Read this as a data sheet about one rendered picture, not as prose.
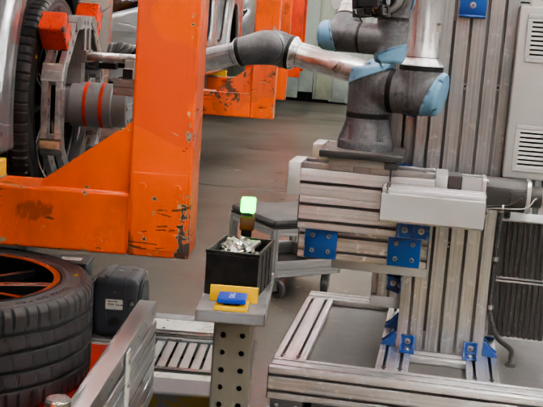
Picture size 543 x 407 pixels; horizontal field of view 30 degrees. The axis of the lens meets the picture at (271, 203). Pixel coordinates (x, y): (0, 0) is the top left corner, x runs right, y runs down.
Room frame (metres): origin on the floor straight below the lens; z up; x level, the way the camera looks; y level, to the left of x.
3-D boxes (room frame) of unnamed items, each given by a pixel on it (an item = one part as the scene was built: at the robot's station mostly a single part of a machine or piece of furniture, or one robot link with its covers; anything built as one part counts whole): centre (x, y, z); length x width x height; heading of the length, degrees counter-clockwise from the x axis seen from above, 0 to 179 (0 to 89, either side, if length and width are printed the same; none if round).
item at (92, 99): (3.16, 0.56, 0.85); 0.21 x 0.14 x 0.14; 88
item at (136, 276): (2.85, 0.55, 0.26); 0.42 x 0.18 x 0.35; 88
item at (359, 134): (2.76, -0.24, 0.87); 0.15 x 0.15 x 0.10
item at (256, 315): (2.56, 0.07, 0.44); 0.43 x 0.17 x 0.03; 178
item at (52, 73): (3.16, 0.64, 0.85); 0.54 x 0.07 x 0.54; 178
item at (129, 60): (3.06, 0.52, 1.03); 0.19 x 0.18 x 0.11; 88
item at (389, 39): (2.47, -0.24, 1.12); 0.11 x 0.08 x 0.11; 66
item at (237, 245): (2.58, 0.07, 0.51); 0.20 x 0.14 x 0.13; 170
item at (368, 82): (2.75, -0.25, 0.98); 0.13 x 0.12 x 0.14; 66
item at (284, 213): (4.38, -0.07, 0.17); 0.43 x 0.36 x 0.34; 30
